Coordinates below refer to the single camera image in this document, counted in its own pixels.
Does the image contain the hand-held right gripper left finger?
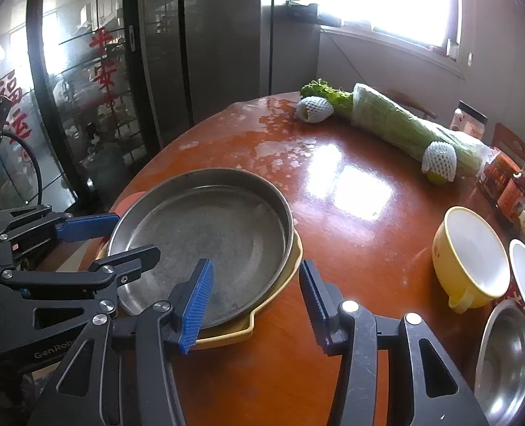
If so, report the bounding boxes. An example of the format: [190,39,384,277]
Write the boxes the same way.
[27,258,215,426]

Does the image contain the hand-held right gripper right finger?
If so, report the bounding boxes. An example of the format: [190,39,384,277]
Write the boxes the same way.
[299,258,489,426]

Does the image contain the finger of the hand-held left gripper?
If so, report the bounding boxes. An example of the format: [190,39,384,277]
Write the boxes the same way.
[0,204,120,255]
[0,244,161,301]

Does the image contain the yellow shell-shaped plate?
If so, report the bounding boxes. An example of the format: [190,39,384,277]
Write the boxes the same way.
[96,226,302,350]

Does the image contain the round steel plate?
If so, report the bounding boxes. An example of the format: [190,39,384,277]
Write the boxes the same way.
[106,168,295,330]

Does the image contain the yellow bowl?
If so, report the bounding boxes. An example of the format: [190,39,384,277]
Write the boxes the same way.
[432,206,512,313]

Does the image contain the large steel bowl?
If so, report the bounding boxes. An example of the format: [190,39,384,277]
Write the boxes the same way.
[474,299,525,426]

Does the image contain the glass door red decals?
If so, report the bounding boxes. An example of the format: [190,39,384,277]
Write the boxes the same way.
[0,0,157,214]

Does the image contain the foam-netted fruit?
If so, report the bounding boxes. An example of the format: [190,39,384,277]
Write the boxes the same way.
[295,98,334,124]
[421,141,457,186]

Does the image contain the wrapped napa cabbage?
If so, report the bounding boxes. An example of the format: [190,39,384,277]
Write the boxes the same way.
[351,82,494,178]

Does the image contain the green lettuce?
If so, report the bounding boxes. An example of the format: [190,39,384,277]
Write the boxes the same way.
[300,79,355,118]

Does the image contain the grey refrigerator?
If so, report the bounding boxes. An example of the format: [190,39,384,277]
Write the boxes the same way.
[125,0,321,152]

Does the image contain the red sauce jar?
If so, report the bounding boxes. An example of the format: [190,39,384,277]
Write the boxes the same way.
[480,148,523,200]

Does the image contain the sauce bottle orange cap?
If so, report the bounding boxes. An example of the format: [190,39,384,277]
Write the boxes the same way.
[497,151,525,223]

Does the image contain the wooden chair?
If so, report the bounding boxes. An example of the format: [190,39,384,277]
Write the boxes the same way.
[492,123,525,156]

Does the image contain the black cable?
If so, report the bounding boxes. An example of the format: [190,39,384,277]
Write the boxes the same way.
[0,130,42,214]

